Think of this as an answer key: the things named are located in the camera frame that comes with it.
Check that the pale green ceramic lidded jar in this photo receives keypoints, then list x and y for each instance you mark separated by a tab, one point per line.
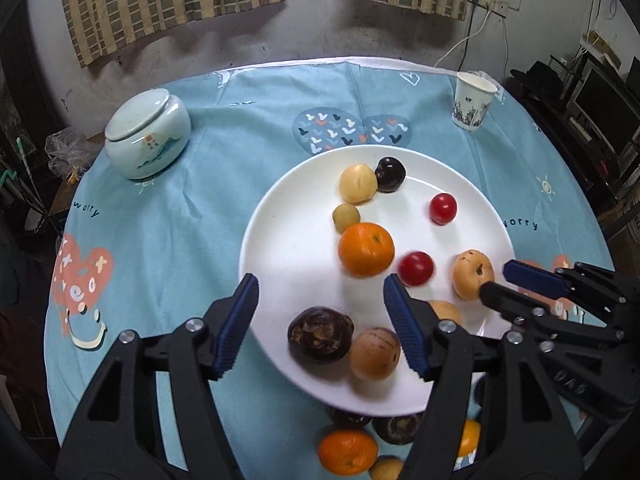
145	135

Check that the yellow-orange round fruit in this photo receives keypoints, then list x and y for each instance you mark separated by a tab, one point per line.
470	440

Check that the printed paper cup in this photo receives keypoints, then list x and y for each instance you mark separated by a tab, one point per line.
472	102

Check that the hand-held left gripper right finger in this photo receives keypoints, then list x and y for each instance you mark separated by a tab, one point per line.
405	325

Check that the dark brown wrinkled fruit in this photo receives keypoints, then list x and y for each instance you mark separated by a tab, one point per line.
320	335

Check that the small cream round fruit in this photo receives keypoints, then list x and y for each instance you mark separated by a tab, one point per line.
358	183

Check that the dark plum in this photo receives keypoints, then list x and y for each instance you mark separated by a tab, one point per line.
349	419

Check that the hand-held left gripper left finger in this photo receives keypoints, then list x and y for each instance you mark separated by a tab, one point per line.
235	325

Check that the clear plastic bag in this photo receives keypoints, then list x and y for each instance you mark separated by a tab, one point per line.
70	152

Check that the small tan longan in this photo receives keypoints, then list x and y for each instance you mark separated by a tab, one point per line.
346	217
386	470

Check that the black hat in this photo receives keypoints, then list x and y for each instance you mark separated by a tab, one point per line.
542	80

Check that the small black plum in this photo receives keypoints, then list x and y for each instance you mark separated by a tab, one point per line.
390	174

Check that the red cherry tomato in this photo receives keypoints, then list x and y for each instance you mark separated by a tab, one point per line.
415	268
443	208

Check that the orange tangerine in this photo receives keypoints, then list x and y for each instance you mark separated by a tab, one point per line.
347	452
366	249

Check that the black monitor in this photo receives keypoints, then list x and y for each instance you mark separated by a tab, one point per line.
610	105

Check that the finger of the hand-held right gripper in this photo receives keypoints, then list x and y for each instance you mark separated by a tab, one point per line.
535	277
505	297

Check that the white oval plate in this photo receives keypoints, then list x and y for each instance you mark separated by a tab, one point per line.
300	240

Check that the large tan pepino melon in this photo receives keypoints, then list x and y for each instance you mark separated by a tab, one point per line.
447	312

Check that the dark brown passion fruit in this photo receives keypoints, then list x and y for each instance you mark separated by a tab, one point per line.
397	428

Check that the white wall socket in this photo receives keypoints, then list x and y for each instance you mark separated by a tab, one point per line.
492	4

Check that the striped tan pepino melon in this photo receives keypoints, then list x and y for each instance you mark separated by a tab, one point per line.
375	353

